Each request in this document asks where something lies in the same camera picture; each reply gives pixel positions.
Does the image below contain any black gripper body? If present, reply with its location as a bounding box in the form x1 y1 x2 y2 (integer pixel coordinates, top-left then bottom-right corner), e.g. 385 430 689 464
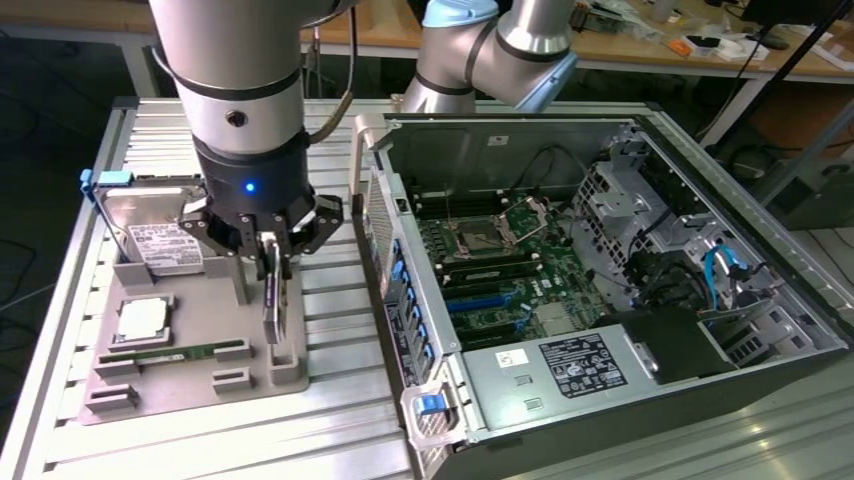
194 130 318 251

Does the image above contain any graphics card green board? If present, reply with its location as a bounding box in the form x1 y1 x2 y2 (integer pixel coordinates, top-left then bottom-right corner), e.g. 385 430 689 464
255 233 296 347

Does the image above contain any silver hard disk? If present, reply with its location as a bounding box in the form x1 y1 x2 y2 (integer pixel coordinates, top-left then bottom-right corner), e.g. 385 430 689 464
98 184 216 277

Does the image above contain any blue disk caddy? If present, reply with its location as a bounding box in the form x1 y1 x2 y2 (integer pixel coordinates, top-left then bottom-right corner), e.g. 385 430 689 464
76 167 220 266

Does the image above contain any silver CPU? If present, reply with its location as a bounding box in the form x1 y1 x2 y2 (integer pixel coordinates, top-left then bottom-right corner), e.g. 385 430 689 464
115 298 174 342

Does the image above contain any CPU socket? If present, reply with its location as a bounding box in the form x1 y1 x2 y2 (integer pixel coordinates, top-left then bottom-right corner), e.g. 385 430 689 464
445 217 521 262

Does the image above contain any green RAM stick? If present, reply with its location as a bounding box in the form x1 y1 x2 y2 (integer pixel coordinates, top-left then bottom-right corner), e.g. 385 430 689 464
131 343 223 365

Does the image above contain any black RAM stick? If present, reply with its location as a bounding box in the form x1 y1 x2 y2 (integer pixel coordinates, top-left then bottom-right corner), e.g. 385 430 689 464
442 266 543 287

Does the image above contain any blue expansion slot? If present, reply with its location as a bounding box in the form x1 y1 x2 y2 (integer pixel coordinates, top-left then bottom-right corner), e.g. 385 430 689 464
445 293 517 315

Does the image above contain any grey parts rack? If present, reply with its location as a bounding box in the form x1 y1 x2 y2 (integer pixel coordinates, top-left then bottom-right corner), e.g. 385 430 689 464
76 234 314 427

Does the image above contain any metal socket cover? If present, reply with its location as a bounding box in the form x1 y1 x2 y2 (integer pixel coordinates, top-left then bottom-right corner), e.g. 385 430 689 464
497 193 561 242

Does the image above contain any green motherboard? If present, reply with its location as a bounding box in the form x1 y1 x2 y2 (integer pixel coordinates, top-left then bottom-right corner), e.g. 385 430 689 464
407 188 619 352

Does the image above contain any silver chipset heat sink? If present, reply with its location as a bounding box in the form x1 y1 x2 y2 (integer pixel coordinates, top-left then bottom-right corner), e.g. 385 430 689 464
531 303 581 337

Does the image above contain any metal disk bay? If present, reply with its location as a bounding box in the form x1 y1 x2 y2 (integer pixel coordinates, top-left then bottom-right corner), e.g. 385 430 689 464
571 158 677 244

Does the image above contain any grey power supply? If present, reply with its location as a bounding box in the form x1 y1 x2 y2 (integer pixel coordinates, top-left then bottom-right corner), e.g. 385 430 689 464
458 323 663 432

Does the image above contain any wooden desk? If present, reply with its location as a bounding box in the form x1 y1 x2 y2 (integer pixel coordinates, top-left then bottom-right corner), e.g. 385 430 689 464
0 0 854 147

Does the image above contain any black grey PC case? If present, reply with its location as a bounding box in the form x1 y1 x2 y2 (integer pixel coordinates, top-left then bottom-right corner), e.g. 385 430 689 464
348 112 854 480

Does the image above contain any black box device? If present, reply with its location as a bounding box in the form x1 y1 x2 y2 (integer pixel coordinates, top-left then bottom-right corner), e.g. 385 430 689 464
765 163 854 232

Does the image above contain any black tripod pole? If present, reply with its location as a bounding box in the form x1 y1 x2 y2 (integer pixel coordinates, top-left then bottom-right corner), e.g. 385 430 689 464
693 0 837 147

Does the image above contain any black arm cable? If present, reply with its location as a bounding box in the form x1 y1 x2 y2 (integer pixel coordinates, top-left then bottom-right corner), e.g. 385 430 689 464
306 0 356 147

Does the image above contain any grey hanging cable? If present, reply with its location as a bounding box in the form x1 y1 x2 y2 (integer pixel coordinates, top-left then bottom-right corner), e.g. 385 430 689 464
303 24 327 99

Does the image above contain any black looped wire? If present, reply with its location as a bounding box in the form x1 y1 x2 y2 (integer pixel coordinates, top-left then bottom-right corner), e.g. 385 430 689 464
511 143 597 197

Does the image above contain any blue disk wire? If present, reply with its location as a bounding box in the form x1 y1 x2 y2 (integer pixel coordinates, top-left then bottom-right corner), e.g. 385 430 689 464
698 238 743 315

